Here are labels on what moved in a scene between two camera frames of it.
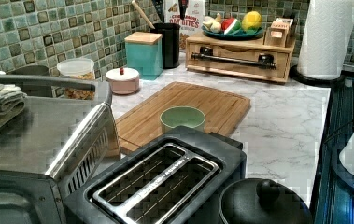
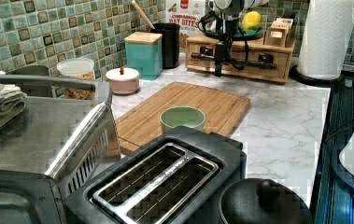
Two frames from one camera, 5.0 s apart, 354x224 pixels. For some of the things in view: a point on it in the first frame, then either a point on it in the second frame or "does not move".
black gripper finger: x=183 y=5 to x=228 y=29
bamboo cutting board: x=224 y=110 does not move
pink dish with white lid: x=124 y=80 does not move
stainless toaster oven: x=66 y=132 does not move
